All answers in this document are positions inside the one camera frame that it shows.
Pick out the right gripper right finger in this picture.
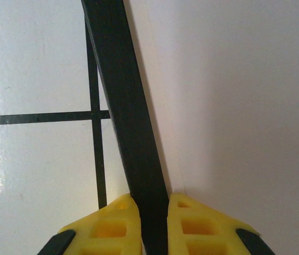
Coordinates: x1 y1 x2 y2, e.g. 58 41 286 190
166 192 274 255

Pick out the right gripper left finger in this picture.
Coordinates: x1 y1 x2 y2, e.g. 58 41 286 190
36 193 142 255

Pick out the black picture frame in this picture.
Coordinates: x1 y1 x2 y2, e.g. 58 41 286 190
81 0 169 255

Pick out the white mat board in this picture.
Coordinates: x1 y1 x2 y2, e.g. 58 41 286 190
124 0 299 255

